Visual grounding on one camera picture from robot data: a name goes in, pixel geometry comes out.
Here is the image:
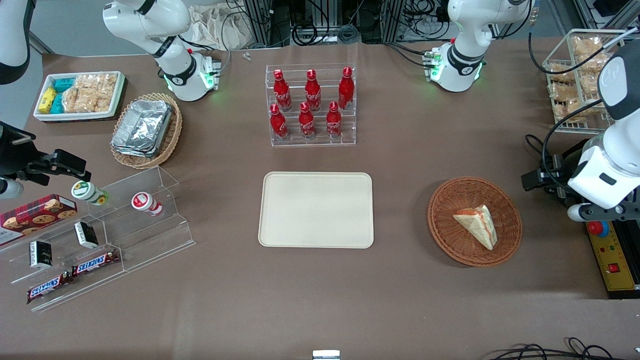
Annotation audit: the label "black side platform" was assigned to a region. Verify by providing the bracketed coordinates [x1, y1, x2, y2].
[565, 140, 640, 301]

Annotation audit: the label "stacked aluminium foil containers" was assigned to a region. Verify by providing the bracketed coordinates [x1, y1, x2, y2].
[111, 99, 174, 159]

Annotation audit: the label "clear bag rice crackers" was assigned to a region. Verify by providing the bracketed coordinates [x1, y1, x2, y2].
[95, 73, 119, 113]
[62, 74, 99, 114]

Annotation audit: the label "white wire basket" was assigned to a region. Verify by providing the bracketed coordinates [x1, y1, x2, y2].
[542, 29, 629, 134]

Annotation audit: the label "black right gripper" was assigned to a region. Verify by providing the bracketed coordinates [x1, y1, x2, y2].
[0, 121, 93, 184]

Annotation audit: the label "red plaid cookie box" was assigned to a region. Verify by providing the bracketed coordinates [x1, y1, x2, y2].
[0, 194, 79, 246]

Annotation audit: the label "clear acrylic stepped shelf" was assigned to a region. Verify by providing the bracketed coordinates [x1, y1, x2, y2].
[0, 166, 197, 313]

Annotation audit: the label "clear acrylic bottle rack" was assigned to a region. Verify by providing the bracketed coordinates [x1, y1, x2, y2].
[265, 63, 357, 148]

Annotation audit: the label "yellow snack pack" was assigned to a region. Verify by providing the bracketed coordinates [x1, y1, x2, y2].
[38, 87, 58, 115]

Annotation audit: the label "green lid yogurt bottle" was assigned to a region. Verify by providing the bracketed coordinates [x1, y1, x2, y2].
[71, 180, 110, 207]

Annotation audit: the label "Snickers chocolate bar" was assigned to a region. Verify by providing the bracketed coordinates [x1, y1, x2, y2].
[26, 272, 75, 305]
[71, 249, 121, 278]

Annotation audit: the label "small black white box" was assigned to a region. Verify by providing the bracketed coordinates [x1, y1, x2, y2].
[74, 221, 100, 249]
[29, 240, 54, 270]

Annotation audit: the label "triangle sandwich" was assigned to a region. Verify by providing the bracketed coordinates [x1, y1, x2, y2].
[452, 204, 499, 251]

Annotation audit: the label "aluminium frame rack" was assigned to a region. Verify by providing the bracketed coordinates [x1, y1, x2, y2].
[240, 0, 451, 47]

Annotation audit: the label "brown round wicker basket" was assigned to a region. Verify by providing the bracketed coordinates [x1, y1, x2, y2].
[427, 176, 523, 268]

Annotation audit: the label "yellow control box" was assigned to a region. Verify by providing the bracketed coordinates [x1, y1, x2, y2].
[585, 220, 640, 293]

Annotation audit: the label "beige plastic serving tray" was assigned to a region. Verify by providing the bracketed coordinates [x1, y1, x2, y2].
[258, 171, 375, 249]

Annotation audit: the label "beige crumpled cloth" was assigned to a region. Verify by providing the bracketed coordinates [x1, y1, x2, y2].
[187, 4, 251, 51]

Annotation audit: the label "black floor cables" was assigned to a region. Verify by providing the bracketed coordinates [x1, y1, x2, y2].
[492, 337, 619, 360]

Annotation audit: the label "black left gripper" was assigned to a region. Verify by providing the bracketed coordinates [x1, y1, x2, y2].
[521, 150, 584, 202]

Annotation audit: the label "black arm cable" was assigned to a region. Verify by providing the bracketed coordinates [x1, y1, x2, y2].
[524, 27, 627, 193]

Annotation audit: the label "red lid yogurt bottle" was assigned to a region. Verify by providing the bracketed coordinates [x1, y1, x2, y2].
[131, 192, 165, 217]

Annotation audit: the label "white rectangular snack tray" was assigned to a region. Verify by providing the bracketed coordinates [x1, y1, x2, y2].
[33, 71, 126, 123]

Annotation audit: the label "black base cables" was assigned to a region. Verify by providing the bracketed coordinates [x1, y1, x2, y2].
[384, 41, 437, 69]

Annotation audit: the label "red cola bottle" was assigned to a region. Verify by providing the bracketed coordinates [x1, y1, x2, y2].
[338, 66, 356, 111]
[298, 101, 317, 140]
[273, 69, 293, 112]
[304, 69, 322, 112]
[269, 103, 289, 141]
[325, 101, 343, 140]

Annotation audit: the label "tan oval wicker basket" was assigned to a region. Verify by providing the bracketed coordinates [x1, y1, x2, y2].
[110, 92, 183, 170]

